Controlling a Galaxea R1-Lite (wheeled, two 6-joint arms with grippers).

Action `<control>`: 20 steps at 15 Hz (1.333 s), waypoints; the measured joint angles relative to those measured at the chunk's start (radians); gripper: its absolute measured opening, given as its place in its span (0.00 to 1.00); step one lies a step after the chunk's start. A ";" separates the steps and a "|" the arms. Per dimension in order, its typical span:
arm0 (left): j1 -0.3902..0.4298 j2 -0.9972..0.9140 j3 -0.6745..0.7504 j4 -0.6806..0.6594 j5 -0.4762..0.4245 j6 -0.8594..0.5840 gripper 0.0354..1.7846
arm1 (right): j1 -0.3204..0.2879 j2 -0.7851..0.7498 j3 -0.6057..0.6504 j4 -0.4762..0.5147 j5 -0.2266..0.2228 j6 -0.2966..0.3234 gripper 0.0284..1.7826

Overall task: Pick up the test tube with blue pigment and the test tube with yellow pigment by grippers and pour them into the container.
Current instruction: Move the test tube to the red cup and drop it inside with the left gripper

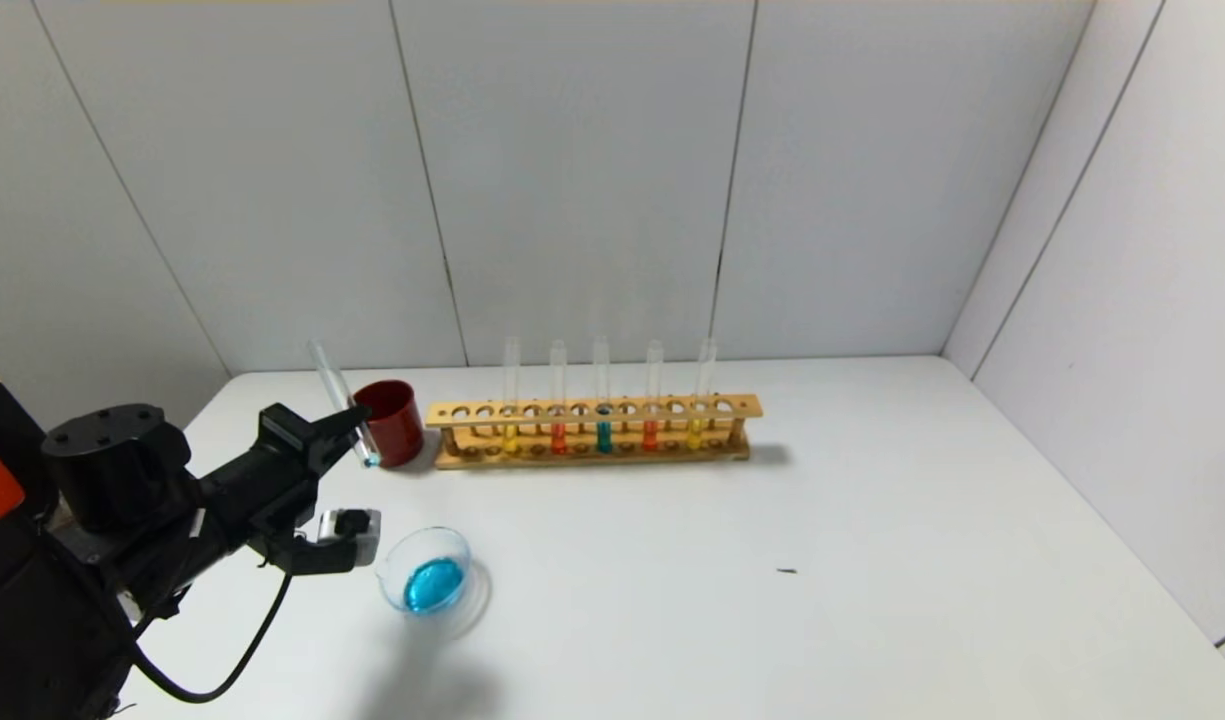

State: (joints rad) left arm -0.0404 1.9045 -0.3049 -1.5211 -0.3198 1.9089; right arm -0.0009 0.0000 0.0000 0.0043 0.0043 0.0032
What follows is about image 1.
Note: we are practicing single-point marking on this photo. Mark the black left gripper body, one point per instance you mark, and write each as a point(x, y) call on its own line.
point(290, 437)

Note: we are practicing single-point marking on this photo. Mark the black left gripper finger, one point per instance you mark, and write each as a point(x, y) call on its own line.
point(340, 424)
point(334, 458)

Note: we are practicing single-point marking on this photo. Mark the test tube with blue pigment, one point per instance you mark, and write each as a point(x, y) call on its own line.
point(334, 385)

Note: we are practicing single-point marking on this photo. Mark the test tube with yellow pigment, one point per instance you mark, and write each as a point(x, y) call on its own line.
point(695, 432)
point(511, 440)

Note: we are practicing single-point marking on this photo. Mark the orange and black left arm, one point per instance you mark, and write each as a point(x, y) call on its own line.
point(102, 470)

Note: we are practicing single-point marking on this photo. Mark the test tube with red pigment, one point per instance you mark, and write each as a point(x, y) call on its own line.
point(651, 434)
point(558, 438)

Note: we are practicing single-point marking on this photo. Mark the wooden test tube rack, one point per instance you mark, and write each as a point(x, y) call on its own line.
point(592, 455)

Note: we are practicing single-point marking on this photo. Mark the test tube with teal pigment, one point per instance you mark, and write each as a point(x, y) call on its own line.
point(603, 436)

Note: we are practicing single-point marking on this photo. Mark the dark red plastic cup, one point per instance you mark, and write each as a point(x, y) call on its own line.
point(397, 425)

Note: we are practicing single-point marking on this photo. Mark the clear glass dish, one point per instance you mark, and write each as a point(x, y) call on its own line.
point(434, 585)

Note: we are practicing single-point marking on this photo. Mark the silver wrist camera black mount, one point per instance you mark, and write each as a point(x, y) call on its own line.
point(347, 530)

